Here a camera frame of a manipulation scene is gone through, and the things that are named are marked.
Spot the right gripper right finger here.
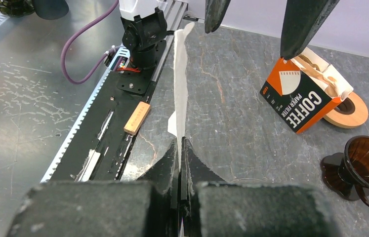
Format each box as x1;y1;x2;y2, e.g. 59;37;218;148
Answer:
181;138;340;237

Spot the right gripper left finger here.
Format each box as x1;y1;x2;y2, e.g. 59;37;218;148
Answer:
6;141;179;237

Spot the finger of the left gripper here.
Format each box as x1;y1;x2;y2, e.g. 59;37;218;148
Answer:
204;0;231;34
280;0;339;60

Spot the coffee filter box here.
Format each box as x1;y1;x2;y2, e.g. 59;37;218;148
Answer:
259;48;353;134

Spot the white paper coffee filter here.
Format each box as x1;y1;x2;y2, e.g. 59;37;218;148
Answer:
167;22;195;168

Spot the brown glass dripper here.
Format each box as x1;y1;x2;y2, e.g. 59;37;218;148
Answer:
320;135;369;207

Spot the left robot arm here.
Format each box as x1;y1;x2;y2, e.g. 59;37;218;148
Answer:
119;0;338;70

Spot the wooden rectangular block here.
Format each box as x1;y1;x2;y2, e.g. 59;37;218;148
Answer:
123;101;151;135

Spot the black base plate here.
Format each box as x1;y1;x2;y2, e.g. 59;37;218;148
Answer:
41;36;173;183

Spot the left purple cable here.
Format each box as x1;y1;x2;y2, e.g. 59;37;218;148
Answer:
60;0;124;85

